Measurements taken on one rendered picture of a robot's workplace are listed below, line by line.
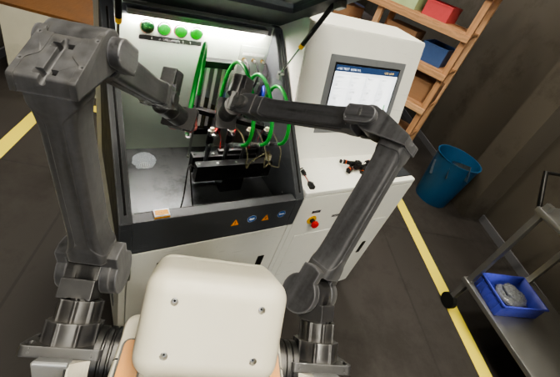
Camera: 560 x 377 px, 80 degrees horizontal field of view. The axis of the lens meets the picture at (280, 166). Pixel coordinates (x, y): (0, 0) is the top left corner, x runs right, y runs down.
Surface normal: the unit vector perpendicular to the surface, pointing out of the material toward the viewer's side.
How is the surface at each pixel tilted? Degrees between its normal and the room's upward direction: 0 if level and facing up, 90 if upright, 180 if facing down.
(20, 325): 0
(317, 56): 76
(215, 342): 48
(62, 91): 88
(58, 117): 88
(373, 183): 58
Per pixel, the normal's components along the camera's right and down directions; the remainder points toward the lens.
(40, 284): 0.29, -0.77
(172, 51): 0.44, 0.64
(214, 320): 0.24, -0.06
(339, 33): 0.49, 0.44
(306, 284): -0.55, -0.30
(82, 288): 0.14, -0.26
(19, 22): 0.06, 0.61
